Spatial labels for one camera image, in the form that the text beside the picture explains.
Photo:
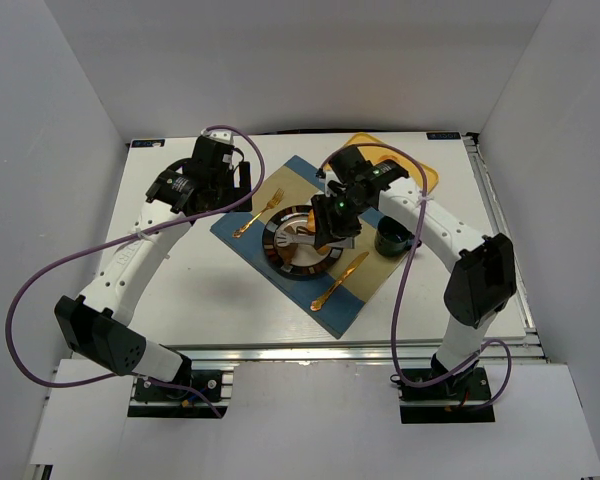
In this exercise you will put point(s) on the black rimmed beige plate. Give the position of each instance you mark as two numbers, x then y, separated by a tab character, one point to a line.
306	263

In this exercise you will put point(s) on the gold knife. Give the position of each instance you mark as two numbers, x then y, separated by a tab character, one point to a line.
318	303

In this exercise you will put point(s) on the small striped croissant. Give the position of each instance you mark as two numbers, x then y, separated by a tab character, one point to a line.
310	228

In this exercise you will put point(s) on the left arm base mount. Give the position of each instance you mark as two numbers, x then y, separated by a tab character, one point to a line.
207	397

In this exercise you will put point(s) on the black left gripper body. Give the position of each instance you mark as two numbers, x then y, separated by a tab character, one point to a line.
235	191

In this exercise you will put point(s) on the metal bread tongs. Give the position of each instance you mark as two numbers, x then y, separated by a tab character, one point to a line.
302	236

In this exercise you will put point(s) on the gold fork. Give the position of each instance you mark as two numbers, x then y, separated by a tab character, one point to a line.
272	202

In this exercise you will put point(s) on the aluminium table frame rail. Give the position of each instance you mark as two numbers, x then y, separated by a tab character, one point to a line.
205	297

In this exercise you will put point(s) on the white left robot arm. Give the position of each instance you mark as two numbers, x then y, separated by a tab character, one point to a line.
96	324

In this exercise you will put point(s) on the dark green mug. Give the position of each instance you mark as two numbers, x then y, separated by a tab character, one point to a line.
392	239

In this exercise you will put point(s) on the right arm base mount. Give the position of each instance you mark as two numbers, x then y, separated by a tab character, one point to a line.
434	405

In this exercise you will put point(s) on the blue beige checked placemat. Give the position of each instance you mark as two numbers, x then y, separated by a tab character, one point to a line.
298	179

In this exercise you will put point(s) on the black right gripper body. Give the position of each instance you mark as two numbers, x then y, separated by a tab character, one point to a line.
333	230

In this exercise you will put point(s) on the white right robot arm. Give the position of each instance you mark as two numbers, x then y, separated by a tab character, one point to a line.
481	266

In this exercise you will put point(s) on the chocolate croissant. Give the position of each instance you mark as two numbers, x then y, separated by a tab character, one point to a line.
286	247

